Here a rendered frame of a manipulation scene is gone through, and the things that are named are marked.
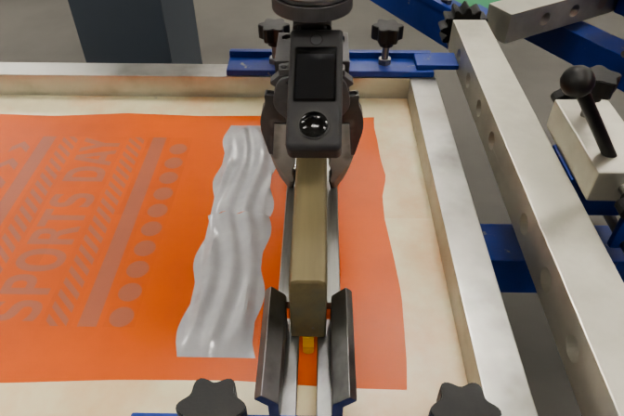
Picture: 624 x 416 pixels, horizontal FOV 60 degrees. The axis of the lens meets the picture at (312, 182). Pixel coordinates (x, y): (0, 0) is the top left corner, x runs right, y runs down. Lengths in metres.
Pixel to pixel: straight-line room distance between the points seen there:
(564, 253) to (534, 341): 1.27
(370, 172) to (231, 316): 0.26
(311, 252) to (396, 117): 0.38
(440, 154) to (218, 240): 0.28
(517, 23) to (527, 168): 0.40
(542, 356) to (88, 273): 1.39
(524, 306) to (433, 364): 1.34
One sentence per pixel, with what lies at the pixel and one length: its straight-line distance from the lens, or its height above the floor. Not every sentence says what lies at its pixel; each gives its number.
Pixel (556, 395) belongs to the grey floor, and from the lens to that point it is 1.70.
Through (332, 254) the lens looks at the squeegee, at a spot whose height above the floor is 0.99.
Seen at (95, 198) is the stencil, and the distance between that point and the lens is 0.69.
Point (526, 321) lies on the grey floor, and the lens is 1.81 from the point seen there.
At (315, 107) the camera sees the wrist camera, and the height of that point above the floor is 1.14.
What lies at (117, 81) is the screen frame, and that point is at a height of 0.98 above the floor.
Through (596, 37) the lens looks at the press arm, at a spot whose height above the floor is 0.93.
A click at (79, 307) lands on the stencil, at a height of 0.95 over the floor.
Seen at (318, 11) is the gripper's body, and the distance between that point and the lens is 0.47.
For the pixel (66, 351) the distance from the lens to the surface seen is 0.56.
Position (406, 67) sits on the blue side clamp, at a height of 1.00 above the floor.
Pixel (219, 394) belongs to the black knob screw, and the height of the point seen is 1.06.
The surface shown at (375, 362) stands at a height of 0.95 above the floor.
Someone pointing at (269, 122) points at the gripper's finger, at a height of 1.09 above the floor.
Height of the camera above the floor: 1.39
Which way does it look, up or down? 41 degrees down
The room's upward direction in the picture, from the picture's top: straight up
